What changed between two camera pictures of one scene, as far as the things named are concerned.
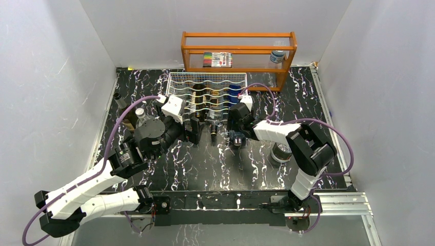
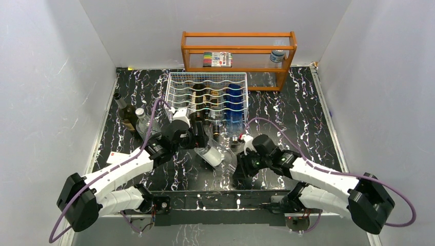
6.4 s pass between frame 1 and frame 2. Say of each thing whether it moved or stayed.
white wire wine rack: stayed
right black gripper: moved
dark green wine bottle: stayed
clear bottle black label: moved
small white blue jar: stayed
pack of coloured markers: stayed
